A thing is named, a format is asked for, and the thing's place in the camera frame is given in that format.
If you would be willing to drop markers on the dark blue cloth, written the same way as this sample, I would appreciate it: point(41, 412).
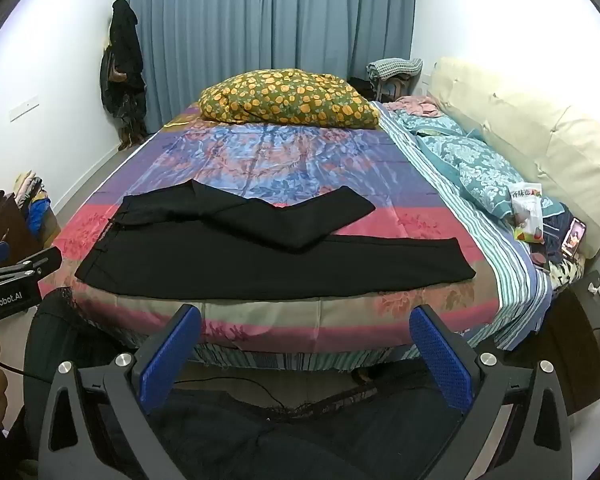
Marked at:
point(555, 235)

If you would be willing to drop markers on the teal patterned pillow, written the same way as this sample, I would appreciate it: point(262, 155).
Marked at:
point(485, 170)

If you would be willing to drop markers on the teal patterned blanket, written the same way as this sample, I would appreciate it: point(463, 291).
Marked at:
point(420, 122)

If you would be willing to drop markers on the brown bag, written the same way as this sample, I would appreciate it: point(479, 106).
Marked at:
point(116, 76)

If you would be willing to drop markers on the grey-blue curtain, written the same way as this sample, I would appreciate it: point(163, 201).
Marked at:
point(205, 25)

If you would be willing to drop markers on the teal floral blanket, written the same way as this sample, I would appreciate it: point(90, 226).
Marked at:
point(480, 240)

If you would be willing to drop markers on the dark bedside table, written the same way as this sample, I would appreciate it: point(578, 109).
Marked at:
point(580, 340)

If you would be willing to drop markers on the floral satin bedspread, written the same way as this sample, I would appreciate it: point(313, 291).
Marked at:
point(290, 160)

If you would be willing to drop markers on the white wall switch plate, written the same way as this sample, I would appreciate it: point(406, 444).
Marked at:
point(25, 107)

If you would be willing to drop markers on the grey checkered towel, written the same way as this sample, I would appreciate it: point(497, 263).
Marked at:
point(395, 66)

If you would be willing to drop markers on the cream pillow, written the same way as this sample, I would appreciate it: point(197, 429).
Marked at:
point(530, 125)

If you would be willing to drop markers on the pile of colourful clothes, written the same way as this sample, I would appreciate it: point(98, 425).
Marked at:
point(32, 200)

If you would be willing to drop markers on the pink cloth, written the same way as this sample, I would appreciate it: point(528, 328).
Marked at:
point(415, 105)

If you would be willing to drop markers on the black pants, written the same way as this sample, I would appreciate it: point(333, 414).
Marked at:
point(230, 270)

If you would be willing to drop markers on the smartphone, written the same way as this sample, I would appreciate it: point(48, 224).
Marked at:
point(573, 237)

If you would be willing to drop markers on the white snack packet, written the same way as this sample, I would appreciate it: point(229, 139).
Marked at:
point(525, 205)

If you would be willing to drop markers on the wooden chair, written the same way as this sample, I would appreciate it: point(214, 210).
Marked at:
point(402, 81)

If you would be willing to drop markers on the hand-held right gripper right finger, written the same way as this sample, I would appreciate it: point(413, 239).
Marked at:
point(440, 360)

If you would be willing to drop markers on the orange floral green pillow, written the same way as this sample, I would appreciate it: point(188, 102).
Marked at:
point(290, 95)

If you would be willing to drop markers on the hanging dark coat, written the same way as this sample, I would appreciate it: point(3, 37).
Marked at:
point(125, 40)

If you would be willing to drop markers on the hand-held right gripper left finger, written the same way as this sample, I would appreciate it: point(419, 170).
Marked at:
point(167, 355)

